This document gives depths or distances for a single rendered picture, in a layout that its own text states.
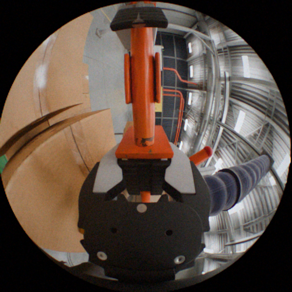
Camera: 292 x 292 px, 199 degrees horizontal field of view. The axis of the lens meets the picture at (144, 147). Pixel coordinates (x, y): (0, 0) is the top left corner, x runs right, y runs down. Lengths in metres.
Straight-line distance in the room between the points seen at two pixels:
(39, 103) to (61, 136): 0.16
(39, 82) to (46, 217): 0.28
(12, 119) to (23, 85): 0.08
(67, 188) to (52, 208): 0.05
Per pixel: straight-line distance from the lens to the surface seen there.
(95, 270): 0.27
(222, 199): 0.37
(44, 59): 0.35
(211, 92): 5.74
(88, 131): 0.21
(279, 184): 1.82
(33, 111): 0.27
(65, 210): 0.18
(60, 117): 0.79
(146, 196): 0.18
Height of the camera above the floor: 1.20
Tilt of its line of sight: 2 degrees down
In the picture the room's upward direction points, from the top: 89 degrees clockwise
